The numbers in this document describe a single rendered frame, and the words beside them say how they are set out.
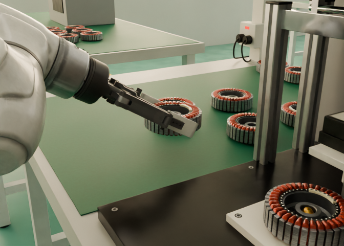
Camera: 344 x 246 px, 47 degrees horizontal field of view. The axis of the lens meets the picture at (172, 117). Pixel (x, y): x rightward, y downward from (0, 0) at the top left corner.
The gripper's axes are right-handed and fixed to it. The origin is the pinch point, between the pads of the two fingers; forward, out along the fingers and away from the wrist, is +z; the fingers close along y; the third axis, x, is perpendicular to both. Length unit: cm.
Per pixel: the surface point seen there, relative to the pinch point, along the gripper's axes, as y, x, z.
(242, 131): -2.9, -3.5, 15.7
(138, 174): -4.7, 11.7, -3.9
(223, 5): 430, -136, 275
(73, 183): -2.5, 17.5, -13.7
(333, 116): -30.6, -11.8, 2.3
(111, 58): 101, -3, 24
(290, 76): 28, -25, 52
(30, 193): 55, 47, 1
